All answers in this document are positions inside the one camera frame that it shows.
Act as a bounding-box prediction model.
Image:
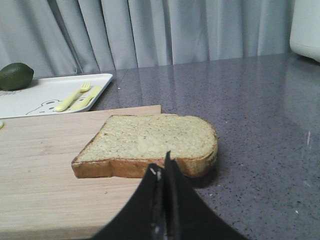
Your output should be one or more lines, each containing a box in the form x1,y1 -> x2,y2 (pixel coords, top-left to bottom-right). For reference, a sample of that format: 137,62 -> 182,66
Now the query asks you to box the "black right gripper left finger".
92,163 -> 165,240

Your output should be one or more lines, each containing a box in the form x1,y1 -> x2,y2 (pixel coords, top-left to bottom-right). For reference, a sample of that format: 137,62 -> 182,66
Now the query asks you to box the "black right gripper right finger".
163,151 -> 246,240

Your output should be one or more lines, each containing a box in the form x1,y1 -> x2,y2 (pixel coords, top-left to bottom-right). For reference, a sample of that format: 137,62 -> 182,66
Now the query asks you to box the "bread slice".
71,113 -> 218,178

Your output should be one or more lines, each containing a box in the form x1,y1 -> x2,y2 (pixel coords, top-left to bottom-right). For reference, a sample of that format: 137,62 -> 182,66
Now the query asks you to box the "white rectangular tray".
0,73 -> 113,119

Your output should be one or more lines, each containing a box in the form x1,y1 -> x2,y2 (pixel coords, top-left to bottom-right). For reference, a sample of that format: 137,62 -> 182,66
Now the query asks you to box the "wooden cutting board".
0,105 -> 161,240

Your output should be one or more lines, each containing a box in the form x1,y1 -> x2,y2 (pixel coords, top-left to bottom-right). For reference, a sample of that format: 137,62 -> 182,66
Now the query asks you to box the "yellow plastic knife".
70,86 -> 102,111

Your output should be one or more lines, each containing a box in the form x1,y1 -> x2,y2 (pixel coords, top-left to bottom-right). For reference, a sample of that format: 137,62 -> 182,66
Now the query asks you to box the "yellow plastic fork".
54,81 -> 91,112

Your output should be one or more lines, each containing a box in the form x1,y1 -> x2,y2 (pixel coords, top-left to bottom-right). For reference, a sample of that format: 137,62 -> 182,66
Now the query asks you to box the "green lime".
0,62 -> 34,91

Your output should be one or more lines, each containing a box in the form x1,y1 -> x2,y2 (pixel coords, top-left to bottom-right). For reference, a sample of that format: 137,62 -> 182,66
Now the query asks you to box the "grey curtain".
0,0 -> 295,77

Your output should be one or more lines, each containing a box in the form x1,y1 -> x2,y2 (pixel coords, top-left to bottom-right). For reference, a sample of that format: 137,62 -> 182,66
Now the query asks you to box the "white appliance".
289,0 -> 320,62

